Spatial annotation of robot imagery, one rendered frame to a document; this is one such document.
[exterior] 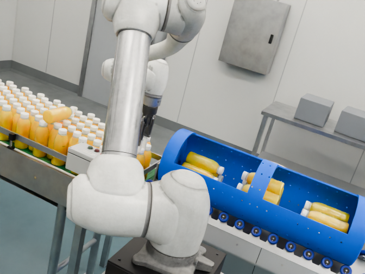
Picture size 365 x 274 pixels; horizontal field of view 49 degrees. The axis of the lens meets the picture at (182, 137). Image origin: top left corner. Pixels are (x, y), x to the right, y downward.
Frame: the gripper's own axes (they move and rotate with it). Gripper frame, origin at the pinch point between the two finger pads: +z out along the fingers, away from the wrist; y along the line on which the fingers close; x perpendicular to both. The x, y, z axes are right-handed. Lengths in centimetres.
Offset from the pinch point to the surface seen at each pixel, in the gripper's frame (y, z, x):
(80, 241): -27, 44, 6
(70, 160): -31.0, 5.7, 16.3
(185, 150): 16.3, 1.0, -16.8
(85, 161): -31.0, 3.1, 8.8
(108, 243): 37, 91, 25
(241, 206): -11, 4, -56
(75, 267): -27, 59, 6
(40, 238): 33, 110, 75
